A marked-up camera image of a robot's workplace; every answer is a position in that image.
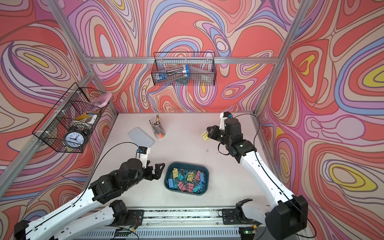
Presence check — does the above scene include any black wire basket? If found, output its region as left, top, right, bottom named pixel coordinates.
left=151, top=51, right=217, bottom=86
left=33, top=83, right=106, bottom=153

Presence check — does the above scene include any pink binder clip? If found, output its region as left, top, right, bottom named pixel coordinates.
left=195, top=171, right=201, bottom=182
left=178, top=182, right=187, bottom=192

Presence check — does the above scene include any translucent blue box lid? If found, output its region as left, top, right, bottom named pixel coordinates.
left=128, top=127, right=155, bottom=148

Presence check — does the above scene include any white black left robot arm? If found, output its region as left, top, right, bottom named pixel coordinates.
left=14, top=159, right=165, bottom=240

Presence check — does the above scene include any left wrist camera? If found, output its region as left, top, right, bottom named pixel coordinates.
left=136, top=146, right=151, bottom=169

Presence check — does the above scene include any black alarm clock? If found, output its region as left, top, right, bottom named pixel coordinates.
left=64, top=126, right=90, bottom=149

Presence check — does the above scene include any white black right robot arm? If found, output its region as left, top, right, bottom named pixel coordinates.
left=206, top=112, right=311, bottom=240

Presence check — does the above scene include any black wire basket back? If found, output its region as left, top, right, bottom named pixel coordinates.
left=151, top=51, right=217, bottom=86

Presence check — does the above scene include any teal binder clip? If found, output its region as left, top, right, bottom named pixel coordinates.
left=193, top=183, right=204, bottom=194
left=177, top=171, right=185, bottom=182

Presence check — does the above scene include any black wire basket left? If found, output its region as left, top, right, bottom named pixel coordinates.
left=33, top=83, right=106, bottom=153

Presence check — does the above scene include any green yellow binder clip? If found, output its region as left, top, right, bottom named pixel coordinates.
left=187, top=172, right=195, bottom=182

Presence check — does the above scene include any clear tube with pens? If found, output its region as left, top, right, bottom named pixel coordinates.
left=155, top=65, right=191, bottom=81

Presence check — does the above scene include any dark teal storage tray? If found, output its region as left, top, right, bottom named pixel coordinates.
left=164, top=162, right=209, bottom=196

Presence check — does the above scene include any clear cup with pens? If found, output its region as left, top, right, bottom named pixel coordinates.
left=149, top=114, right=166, bottom=139

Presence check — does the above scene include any pink plastic item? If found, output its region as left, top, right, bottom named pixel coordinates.
left=90, top=92, right=113, bottom=108

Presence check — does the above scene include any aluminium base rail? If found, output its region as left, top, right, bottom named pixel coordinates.
left=50, top=206, right=313, bottom=240

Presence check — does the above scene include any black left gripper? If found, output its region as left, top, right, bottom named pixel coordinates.
left=122, top=160, right=166, bottom=193

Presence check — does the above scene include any yellow white box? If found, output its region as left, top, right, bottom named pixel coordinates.
left=74, top=113, right=98, bottom=125

